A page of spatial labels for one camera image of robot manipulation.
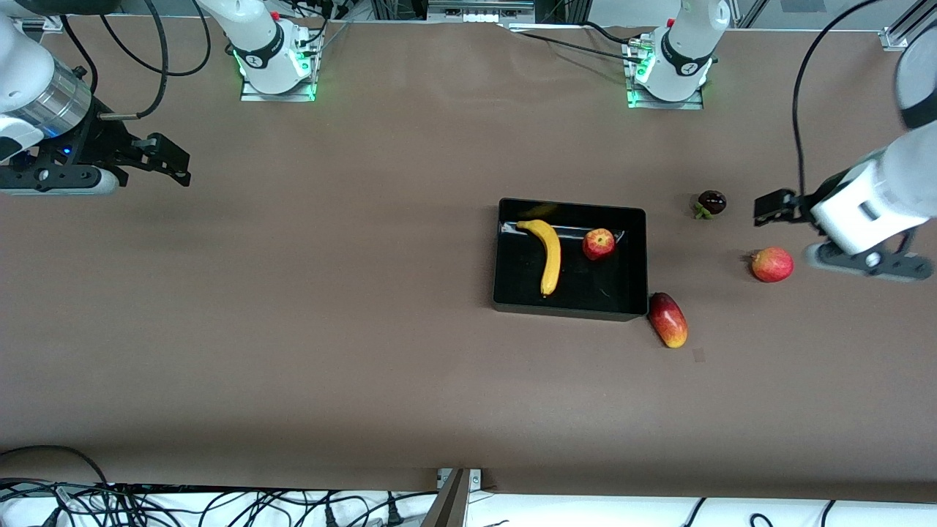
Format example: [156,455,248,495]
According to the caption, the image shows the red yellow mango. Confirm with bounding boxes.
[646,292,689,349]

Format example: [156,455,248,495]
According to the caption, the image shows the dark metal beam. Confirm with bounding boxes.
[421,468,469,527]

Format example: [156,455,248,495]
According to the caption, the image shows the small red apple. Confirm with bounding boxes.
[582,228,617,262]

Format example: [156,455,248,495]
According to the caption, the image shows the black plastic box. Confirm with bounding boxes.
[492,198,650,323]

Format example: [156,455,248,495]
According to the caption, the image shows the aluminium frame structure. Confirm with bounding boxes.
[370,0,594,29]

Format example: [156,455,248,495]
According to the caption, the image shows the black base cable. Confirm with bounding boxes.
[505,22,645,67]

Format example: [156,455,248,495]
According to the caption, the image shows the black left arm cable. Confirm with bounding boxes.
[793,0,879,200]

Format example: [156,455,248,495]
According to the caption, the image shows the dark purple mangosteen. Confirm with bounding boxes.
[694,190,728,220]

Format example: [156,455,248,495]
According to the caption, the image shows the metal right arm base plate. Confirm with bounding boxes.
[240,55,318,102]

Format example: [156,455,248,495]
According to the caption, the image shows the small metal bracket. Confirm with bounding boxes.
[437,468,482,490]

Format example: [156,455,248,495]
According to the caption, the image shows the round red fruit with nub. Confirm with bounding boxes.
[750,247,795,283]

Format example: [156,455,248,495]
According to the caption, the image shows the black looping cable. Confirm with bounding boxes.
[0,445,111,487]

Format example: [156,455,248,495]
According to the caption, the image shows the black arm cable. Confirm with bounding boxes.
[62,0,213,122]
[793,0,879,200]

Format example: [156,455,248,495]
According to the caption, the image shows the yellow banana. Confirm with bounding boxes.
[516,219,562,299]

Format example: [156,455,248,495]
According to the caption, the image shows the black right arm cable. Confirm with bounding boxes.
[62,0,213,122]

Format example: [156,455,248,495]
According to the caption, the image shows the tangle of black cables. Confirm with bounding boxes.
[0,479,411,527]

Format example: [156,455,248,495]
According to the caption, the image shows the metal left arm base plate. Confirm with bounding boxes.
[626,40,705,111]

